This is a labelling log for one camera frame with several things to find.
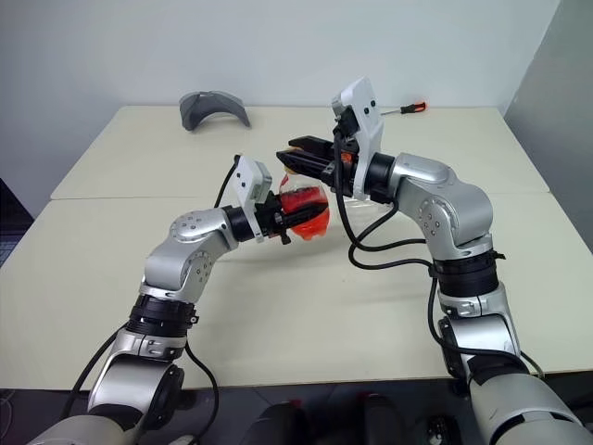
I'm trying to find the clear bottle with red drink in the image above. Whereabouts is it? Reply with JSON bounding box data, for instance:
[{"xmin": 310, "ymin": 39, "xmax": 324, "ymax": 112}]
[{"xmin": 277, "ymin": 169, "xmax": 333, "ymax": 242}]

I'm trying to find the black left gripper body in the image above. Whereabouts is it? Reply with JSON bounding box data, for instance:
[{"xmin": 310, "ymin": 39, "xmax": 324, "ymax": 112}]
[{"xmin": 253, "ymin": 192, "xmax": 291, "ymax": 247}]

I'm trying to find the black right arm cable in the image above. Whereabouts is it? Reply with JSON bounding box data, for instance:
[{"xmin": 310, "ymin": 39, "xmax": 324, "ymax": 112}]
[{"xmin": 331, "ymin": 122, "xmax": 546, "ymax": 400}]

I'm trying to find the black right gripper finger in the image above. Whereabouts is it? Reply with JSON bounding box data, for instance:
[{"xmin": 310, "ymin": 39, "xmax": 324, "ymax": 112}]
[
  {"xmin": 276, "ymin": 150, "xmax": 333, "ymax": 185},
  {"xmin": 288, "ymin": 135, "xmax": 334, "ymax": 153}
]

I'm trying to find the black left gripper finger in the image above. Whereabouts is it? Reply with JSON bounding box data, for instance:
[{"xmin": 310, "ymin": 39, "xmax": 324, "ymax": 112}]
[
  {"xmin": 276, "ymin": 185, "xmax": 322, "ymax": 200},
  {"xmin": 277, "ymin": 203, "xmax": 330, "ymax": 228}
]

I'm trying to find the orange black handled screwdriver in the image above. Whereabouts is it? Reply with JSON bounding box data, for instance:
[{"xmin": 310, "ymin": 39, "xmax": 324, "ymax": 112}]
[{"xmin": 379, "ymin": 100, "xmax": 427, "ymax": 117}]

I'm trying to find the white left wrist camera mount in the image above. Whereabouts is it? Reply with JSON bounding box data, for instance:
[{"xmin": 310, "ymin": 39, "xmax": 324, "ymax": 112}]
[{"xmin": 233, "ymin": 156, "xmax": 274, "ymax": 245}]

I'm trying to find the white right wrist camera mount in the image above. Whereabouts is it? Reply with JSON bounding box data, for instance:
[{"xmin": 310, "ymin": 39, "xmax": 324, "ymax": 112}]
[{"xmin": 331, "ymin": 77, "xmax": 385, "ymax": 201}]

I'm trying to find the dark rounded shape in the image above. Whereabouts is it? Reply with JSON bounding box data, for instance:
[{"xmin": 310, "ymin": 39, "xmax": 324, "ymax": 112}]
[
  {"xmin": 359, "ymin": 393, "xmax": 409, "ymax": 445},
  {"xmin": 249, "ymin": 400, "xmax": 309, "ymax": 445}
]

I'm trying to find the dark object beside table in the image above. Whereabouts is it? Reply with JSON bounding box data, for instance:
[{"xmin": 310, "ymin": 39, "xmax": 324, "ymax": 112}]
[{"xmin": 0, "ymin": 178, "xmax": 34, "ymax": 270}]

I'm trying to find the grey curved plastic shell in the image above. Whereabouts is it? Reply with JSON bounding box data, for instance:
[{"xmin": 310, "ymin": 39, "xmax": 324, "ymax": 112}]
[{"xmin": 179, "ymin": 91, "xmax": 253, "ymax": 133}]

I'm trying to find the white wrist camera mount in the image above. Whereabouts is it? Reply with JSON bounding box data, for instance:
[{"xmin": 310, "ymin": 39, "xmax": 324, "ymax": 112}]
[
  {"xmin": 233, "ymin": 156, "xmax": 274, "ymax": 245},
  {"xmin": 331, "ymin": 77, "xmax": 385, "ymax": 201}
]

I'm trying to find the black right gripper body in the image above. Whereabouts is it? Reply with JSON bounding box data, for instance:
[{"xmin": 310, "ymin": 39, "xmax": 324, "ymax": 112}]
[{"xmin": 323, "ymin": 138, "xmax": 361, "ymax": 194}]

